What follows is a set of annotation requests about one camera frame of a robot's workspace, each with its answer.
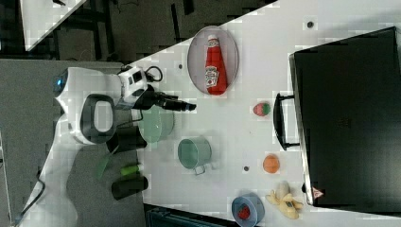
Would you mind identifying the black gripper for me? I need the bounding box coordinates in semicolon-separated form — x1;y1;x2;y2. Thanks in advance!
132;85;197;112

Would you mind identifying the red ketchup bottle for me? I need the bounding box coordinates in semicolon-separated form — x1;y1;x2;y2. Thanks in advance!
204;35;228;96

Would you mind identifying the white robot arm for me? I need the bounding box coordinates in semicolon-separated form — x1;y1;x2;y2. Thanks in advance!
12;66;196;227

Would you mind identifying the purple oval plate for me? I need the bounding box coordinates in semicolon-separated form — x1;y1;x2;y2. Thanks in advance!
187;26;239;96

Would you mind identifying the green perforated colander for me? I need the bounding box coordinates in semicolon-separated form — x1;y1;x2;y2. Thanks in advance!
138;106;174;143

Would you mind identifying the green metal mug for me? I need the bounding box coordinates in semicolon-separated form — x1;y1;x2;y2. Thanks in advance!
178;136;212;175

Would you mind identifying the green toy vegetable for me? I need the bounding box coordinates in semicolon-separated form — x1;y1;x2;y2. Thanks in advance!
120;165;143;176

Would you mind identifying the green slotted spatula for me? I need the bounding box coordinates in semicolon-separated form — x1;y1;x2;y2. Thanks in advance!
96;147;119;180

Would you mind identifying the black cylinder cup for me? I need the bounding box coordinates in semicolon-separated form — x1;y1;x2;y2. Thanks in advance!
112;176;148;201

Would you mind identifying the red green toy strawberry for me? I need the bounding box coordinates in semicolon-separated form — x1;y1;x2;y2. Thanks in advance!
253;102;270;116

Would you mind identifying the orange toy fruit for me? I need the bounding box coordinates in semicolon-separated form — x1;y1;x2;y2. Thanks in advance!
263;154;280;174

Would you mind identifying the red toy strawberry in bowl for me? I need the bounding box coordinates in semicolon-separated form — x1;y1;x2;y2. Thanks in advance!
237;204;251;219

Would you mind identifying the blue bowl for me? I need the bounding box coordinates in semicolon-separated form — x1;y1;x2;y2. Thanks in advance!
232;193;265;227

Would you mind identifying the peeled toy banana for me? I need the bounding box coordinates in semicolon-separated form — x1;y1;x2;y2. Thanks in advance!
266;181;304;219

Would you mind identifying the black toaster oven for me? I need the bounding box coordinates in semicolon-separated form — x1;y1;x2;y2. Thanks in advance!
289;26;401;217

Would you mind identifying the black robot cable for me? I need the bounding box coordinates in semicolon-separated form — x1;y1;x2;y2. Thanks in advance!
145;65;165;83

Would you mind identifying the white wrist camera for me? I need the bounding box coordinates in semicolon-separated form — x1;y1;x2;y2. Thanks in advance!
118;67;148;104

